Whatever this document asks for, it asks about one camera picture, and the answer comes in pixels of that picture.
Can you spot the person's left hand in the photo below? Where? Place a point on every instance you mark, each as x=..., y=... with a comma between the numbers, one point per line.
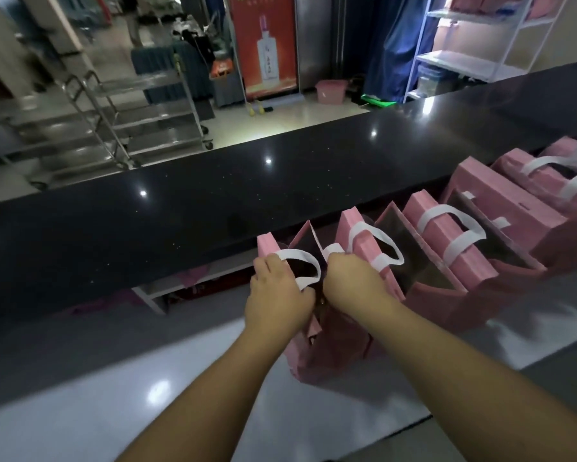
x=278, y=307

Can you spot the person's right hand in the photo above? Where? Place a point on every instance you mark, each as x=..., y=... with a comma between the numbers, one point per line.
x=358, y=288

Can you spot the pink paper bag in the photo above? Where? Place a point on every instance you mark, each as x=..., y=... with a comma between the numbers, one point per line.
x=543, y=182
x=510, y=206
x=360, y=235
x=442, y=230
x=336, y=351

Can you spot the person's right forearm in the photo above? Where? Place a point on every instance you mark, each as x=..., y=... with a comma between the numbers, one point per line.
x=471, y=394

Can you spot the person's left forearm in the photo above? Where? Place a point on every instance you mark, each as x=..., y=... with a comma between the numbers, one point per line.
x=211, y=404

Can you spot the black glossy counter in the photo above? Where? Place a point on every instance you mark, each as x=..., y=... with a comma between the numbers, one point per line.
x=221, y=211

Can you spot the green plastic item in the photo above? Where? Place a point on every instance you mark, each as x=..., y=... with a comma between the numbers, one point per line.
x=377, y=101

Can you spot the pink plastic basin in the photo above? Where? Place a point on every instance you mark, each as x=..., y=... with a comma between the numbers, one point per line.
x=331, y=92

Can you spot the grey skirted table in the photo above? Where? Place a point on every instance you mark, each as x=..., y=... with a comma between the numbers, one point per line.
x=228, y=93

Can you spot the clear plastic storage bin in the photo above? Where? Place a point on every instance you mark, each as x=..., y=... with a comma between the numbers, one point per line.
x=433, y=79

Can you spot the stainless steel cart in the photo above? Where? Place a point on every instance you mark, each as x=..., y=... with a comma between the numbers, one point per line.
x=62, y=144
x=158, y=115

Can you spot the dark blue curtain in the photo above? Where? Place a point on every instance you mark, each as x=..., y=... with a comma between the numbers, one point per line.
x=399, y=48

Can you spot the white shelf rack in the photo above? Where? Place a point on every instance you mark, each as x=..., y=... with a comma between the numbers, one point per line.
x=466, y=62

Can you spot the red banner stand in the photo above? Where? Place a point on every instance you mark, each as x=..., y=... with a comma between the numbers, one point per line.
x=264, y=48

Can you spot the blue skirted table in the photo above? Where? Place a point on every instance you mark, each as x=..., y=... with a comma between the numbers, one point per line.
x=168, y=67

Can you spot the white shelf frame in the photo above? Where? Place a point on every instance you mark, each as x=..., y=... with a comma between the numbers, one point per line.
x=173, y=286

